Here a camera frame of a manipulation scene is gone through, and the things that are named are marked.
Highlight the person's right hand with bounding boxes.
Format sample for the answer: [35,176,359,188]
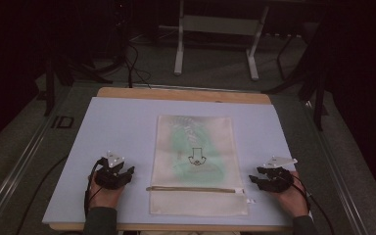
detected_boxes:
[269,174,309,218]

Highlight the black tripod stand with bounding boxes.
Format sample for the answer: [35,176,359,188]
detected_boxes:
[261,13,332,132]

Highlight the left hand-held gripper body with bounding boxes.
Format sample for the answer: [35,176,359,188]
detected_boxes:
[94,150,129,191]

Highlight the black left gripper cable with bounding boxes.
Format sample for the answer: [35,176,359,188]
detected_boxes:
[83,158,106,217]

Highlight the metal floor rail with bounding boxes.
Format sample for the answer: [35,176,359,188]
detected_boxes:
[302,99,371,235]
[0,97,67,233]

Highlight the person's left hand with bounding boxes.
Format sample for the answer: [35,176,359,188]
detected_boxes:
[87,170,125,211]

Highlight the green cloth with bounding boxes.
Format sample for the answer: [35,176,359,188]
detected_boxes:
[168,121,227,184]

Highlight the light blue table mat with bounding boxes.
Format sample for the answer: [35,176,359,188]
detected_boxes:
[41,96,298,228]

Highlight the translucent white zipper bag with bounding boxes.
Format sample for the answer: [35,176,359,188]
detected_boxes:
[148,114,251,217]

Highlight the thin black floor cable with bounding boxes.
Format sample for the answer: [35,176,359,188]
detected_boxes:
[15,154,71,235]

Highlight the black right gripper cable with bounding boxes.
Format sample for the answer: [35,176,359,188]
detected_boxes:
[289,171,337,235]

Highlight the black floor cables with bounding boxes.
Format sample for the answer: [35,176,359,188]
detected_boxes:
[122,41,153,90]

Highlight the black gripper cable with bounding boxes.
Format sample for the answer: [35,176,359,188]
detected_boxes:
[289,171,337,235]
[83,158,106,217]

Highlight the white metal stand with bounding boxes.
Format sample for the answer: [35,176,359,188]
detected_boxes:
[173,0,271,82]

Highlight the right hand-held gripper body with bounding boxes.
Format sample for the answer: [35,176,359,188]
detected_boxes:
[261,156,299,194]

